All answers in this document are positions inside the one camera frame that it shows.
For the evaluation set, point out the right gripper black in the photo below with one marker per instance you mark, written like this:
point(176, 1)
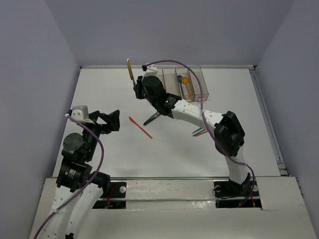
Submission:
point(138, 87)

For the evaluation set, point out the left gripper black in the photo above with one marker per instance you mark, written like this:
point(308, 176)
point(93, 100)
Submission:
point(100, 122)

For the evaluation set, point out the yellow knife green handle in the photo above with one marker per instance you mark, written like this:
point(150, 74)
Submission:
point(130, 71)

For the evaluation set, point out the orange knife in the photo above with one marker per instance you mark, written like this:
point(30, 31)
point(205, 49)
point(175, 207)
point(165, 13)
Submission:
point(142, 129)

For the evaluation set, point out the teal fork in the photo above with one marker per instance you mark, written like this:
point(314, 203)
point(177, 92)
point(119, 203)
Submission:
point(153, 117)

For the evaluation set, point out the yellow spoon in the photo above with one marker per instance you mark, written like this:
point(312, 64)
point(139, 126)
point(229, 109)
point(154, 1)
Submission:
point(185, 82)

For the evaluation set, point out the teal chopstick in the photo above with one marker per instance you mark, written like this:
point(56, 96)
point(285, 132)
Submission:
point(199, 130)

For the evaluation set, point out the blue spoon dark handle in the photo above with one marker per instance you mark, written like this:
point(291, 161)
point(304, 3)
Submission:
point(179, 80)

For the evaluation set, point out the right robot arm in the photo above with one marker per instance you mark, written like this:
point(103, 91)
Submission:
point(226, 129)

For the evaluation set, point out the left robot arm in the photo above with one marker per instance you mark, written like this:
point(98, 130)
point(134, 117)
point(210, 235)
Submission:
point(78, 187)

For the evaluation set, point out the white front board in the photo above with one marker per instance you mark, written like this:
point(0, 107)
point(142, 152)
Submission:
point(184, 208)

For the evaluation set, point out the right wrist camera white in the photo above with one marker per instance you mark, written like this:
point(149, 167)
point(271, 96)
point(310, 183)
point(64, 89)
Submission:
point(149, 70)

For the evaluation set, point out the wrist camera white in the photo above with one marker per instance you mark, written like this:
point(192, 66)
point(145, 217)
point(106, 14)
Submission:
point(79, 113)
point(149, 70)

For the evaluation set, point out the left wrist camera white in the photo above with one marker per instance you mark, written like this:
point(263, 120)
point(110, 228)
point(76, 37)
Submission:
point(79, 113)

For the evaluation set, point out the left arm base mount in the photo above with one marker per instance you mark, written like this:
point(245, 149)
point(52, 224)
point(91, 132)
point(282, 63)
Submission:
point(115, 198)

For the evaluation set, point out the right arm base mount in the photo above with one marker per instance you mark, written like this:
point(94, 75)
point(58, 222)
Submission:
point(226, 197)

